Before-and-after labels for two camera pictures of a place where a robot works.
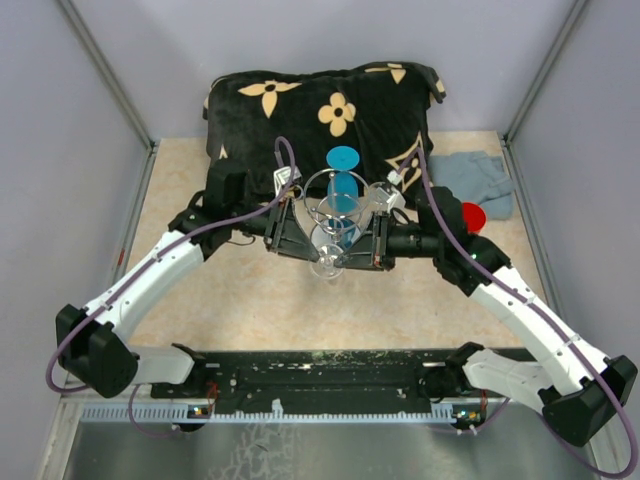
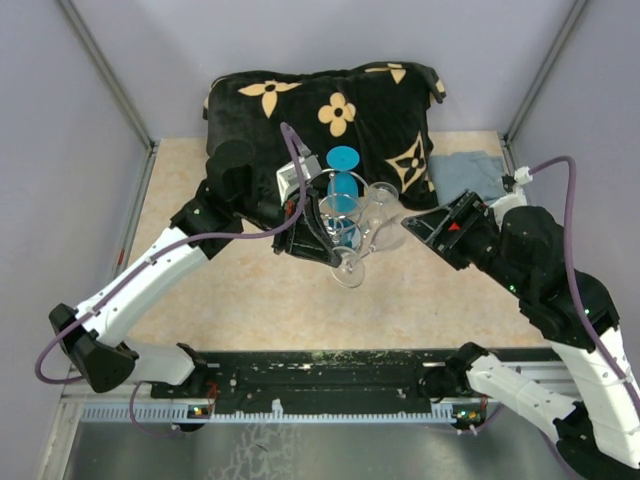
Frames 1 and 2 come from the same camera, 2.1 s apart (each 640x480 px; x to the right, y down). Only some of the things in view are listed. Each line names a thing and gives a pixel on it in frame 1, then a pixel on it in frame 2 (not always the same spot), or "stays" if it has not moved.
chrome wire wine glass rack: x=336 y=200 stays
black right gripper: x=362 y=255 -> x=432 y=226
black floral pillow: x=381 y=110 stays
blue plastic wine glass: x=342 y=186 stays
